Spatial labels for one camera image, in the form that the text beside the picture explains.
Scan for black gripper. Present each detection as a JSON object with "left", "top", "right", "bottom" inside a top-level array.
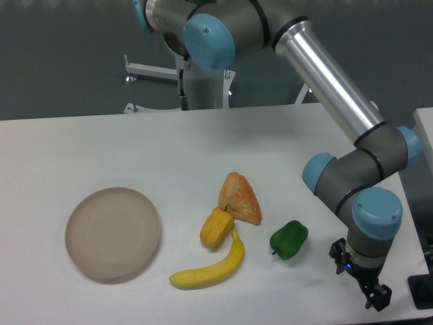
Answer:
[{"left": 329, "top": 238, "right": 392, "bottom": 311}]

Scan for green bell pepper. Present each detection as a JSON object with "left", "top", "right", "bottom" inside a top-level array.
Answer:
[{"left": 269, "top": 220, "right": 309, "bottom": 261}]

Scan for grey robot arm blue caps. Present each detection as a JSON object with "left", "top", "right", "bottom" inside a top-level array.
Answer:
[{"left": 133, "top": 1, "right": 421, "bottom": 311}]

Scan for yellow bell pepper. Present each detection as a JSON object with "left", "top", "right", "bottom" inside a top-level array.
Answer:
[{"left": 200, "top": 207, "right": 235, "bottom": 250}]

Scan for black device at right edge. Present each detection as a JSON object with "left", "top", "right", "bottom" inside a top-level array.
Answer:
[{"left": 407, "top": 243, "right": 433, "bottom": 310}]

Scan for orange pastry slice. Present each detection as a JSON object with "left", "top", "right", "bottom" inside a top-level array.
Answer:
[{"left": 218, "top": 172, "right": 262, "bottom": 225}]

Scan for yellow banana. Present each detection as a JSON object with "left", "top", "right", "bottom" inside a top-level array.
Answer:
[{"left": 169, "top": 230, "right": 245, "bottom": 290}]

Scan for beige round plate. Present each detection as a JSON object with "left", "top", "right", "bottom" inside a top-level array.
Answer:
[{"left": 65, "top": 187, "right": 161, "bottom": 282}]

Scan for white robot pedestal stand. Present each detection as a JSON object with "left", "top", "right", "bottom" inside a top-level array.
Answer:
[{"left": 122, "top": 53, "right": 319, "bottom": 114}]

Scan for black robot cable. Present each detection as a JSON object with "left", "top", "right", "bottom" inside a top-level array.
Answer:
[{"left": 177, "top": 56, "right": 191, "bottom": 111}]

